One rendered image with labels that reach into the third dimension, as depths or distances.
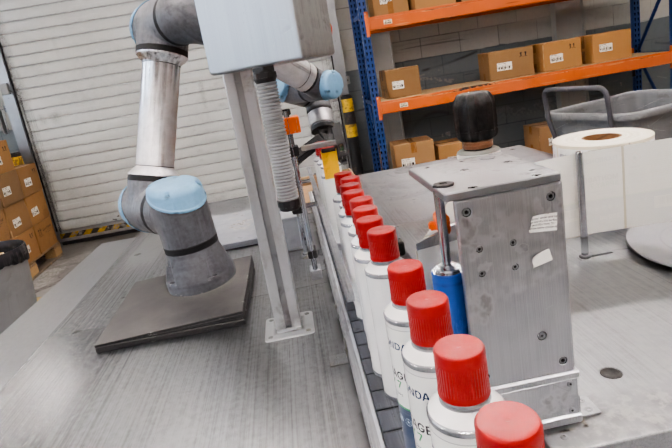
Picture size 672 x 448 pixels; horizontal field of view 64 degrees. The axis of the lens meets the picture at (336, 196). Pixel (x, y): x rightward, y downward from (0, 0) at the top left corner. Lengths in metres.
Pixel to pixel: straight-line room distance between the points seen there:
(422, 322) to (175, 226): 0.79
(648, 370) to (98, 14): 5.32
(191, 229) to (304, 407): 0.50
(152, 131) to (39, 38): 4.56
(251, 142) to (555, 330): 0.55
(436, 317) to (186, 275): 0.81
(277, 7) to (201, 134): 4.69
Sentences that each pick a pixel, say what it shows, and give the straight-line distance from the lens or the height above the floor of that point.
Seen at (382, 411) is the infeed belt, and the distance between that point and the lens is 0.66.
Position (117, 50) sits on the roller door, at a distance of 5.56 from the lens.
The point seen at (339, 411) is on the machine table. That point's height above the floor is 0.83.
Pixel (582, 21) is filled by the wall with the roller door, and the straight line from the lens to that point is 6.13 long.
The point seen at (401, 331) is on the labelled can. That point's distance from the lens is 0.50.
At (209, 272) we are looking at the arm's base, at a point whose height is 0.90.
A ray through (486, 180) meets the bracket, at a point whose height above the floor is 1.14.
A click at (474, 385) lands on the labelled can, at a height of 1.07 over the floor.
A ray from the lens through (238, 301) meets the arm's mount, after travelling 1.08.
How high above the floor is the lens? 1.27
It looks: 13 degrees down
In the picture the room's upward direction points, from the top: 10 degrees counter-clockwise
